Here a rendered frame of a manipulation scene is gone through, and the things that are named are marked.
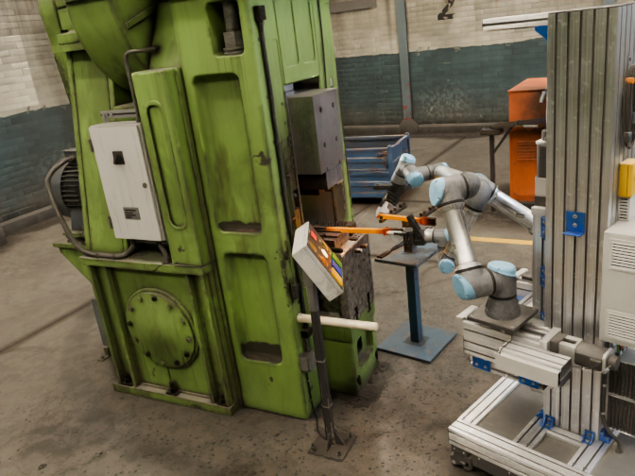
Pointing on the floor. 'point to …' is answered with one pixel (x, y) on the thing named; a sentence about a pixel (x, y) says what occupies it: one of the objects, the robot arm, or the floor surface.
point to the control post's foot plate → (343, 442)
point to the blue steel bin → (374, 161)
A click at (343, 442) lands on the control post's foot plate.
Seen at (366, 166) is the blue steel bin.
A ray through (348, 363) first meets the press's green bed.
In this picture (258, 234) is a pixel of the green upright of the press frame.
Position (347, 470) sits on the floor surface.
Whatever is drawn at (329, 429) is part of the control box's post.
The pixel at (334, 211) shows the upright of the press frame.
